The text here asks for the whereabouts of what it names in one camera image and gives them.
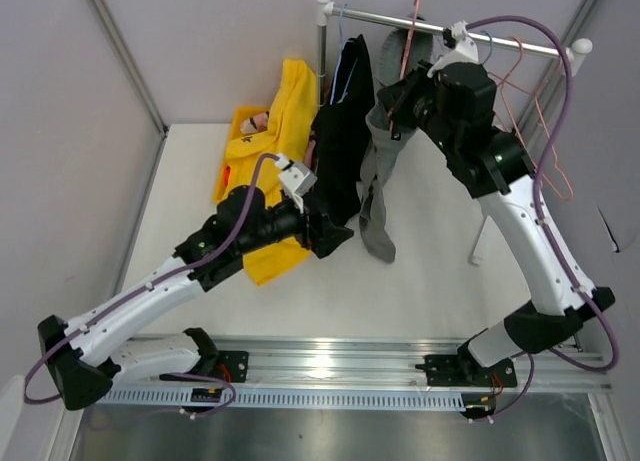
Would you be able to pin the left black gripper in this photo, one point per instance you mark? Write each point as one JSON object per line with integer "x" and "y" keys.
{"x": 327, "y": 237}

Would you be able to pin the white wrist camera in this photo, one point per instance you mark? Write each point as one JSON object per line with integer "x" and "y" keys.
{"x": 463, "y": 48}
{"x": 295, "y": 179}

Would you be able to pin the pink hanger of grey shorts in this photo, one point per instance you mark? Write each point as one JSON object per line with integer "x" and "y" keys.
{"x": 406, "y": 55}

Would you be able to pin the yellow plastic tray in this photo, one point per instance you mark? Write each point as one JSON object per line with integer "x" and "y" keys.
{"x": 241, "y": 153}

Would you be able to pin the pink hanger of patterned shorts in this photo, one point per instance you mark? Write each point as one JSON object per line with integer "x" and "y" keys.
{"x": 514, "y": 73}

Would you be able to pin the blue hanger of yellow shorts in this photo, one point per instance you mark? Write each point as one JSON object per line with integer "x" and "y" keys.
{"x": 490, "y": 44}

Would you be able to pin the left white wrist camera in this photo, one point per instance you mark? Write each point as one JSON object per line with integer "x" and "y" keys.
{"x": 295, "y": 179}

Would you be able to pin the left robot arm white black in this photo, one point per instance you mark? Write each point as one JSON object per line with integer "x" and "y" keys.
{"x": 89, "y": 355}

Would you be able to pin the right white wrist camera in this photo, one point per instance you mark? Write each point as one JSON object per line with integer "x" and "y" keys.
{"x": 463, "y": 48}

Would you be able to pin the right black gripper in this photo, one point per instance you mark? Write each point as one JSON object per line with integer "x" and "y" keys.
{"x": 401, "y": 94}

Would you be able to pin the yellow shorts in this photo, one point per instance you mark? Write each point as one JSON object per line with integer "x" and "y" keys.
{"x": 289, "y": 129}

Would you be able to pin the pink hanger of orange shorts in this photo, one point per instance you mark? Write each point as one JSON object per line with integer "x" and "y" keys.
{"x": 552, "y": 175}

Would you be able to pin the metal clothes rack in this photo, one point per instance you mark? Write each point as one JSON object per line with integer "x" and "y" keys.
{"x": 403, "y": 24}

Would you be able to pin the grey shorts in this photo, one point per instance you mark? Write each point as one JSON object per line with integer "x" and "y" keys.
{"x": 382, "y": 152}

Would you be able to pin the black shorts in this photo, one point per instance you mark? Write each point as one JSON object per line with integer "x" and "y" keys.
{"x": 341, "y": 133}

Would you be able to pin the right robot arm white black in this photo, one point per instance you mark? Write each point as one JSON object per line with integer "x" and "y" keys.
{"x": 454, "y": 108}

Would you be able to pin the pink patterned shorts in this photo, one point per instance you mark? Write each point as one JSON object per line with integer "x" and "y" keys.
{"x": 255, "y": 124}

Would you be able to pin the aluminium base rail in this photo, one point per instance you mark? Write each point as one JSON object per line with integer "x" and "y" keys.
{"x": 349, "y": 374}

